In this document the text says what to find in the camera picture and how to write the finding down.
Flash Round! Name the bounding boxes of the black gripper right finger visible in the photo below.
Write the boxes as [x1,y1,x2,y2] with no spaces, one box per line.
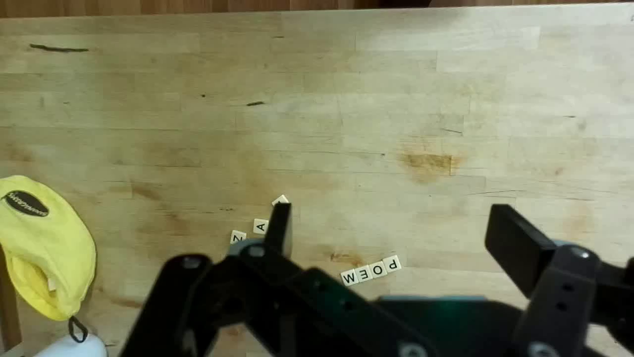
[486,204,557,298]

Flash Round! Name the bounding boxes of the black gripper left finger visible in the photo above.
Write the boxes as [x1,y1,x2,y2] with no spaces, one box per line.
[266,202,292,256]

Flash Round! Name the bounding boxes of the letter tile S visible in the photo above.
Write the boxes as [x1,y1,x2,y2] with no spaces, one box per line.
[272,194,292,204]

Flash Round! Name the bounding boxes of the letter tile A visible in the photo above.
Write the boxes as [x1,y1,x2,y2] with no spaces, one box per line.
[252,218,270,234]

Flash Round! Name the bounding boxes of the letter tile Z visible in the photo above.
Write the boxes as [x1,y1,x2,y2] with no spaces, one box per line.
[230,230,248,244]

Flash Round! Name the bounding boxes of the letter tile E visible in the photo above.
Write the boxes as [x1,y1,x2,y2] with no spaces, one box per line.
[357,266,373,284]

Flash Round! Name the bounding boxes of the letter tile O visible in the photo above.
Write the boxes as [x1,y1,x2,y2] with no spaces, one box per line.
[371,262,387,280]

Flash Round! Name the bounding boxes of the letter tile P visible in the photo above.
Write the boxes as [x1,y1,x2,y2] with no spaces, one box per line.
[385,256,403,274]

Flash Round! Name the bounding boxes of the white object at corner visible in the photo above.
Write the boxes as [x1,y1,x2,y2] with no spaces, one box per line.
[34,335,109,357]

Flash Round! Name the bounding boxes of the yellow cloth bag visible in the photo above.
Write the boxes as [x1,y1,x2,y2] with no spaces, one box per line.
[0,175,98,321]

